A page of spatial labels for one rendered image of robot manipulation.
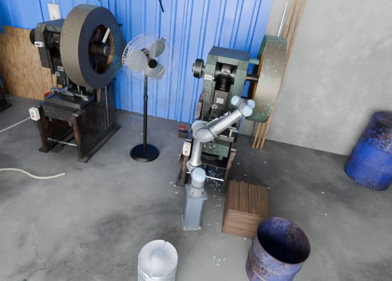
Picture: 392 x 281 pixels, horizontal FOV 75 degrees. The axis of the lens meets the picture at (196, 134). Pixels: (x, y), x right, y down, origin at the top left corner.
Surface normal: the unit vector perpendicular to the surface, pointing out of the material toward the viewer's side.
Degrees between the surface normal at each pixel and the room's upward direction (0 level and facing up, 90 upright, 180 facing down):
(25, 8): 90
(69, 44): 71
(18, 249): 0
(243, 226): 90
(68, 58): 89
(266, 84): 76
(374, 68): 90
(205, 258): 0
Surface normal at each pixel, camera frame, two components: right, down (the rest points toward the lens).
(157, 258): 0.12, -0.83
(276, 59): -0.04, -0.25
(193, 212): 0.13, 0.55
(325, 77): -0.19, 0.51
